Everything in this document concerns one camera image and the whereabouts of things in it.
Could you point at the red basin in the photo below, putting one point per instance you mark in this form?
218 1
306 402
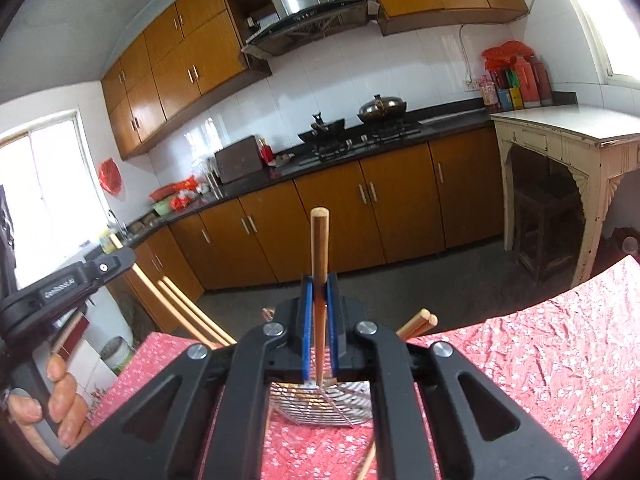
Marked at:
164 191

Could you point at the dark red thermos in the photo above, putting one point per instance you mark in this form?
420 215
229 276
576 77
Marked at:
541 82

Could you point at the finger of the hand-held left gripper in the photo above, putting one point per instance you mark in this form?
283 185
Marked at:
110 265

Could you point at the black gas stove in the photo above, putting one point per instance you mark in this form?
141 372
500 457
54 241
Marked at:
360 142

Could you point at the wooden stool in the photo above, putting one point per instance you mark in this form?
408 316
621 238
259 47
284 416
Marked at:
547 230

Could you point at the red floral tablecloth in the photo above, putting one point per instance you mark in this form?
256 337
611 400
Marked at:
525 360

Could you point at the orange red thermos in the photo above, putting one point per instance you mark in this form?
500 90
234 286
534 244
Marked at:
522 82

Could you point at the metal faucet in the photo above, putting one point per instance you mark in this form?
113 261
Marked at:
117 225

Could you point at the lidded dark wok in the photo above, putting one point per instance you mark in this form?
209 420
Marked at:
382 109

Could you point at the wall socket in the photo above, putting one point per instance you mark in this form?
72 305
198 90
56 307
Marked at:
472 85

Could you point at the wooden wall cabinets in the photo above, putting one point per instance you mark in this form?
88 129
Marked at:
210 55

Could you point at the yellow dish soap bottle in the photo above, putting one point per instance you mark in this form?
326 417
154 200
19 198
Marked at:
106 242

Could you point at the wooden base cabinets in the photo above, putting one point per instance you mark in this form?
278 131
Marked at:
320 220

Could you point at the person's left hand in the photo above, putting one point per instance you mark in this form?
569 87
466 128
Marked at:
70 400

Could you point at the black kitchen countertop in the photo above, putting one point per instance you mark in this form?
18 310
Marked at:
450 121

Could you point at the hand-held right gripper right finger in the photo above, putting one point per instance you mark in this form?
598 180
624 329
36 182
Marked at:
333 330

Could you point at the wooden chopstick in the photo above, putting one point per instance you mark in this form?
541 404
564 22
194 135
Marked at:
428 324
190 317
65 335
205 312
142 280
417 322
367 460
320 245

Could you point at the blue box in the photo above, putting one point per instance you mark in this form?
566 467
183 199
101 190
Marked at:
510 99

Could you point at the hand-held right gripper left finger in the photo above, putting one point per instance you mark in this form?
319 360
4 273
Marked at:
306 330

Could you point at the pink bottle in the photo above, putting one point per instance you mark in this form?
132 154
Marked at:
490 92

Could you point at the red plastic bag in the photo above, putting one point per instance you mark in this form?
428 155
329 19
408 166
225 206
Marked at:
505 55
184 192
110 175

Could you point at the sliding glass window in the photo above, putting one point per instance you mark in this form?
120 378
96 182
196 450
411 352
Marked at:
45 185
605 10

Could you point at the white bucket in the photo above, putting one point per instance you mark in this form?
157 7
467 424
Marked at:
117 355

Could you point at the green basin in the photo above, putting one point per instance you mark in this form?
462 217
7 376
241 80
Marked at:
162 208

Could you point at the open black wok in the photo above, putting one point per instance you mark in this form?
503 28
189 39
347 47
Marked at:
322 132

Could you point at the white plastic bag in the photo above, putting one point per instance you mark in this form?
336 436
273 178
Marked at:
204 169

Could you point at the cream wooden side table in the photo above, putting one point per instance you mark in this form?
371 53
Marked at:
575 130

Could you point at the red bottle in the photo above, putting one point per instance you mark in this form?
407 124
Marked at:
266 154

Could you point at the dark cutting board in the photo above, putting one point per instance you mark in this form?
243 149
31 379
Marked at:
239 160

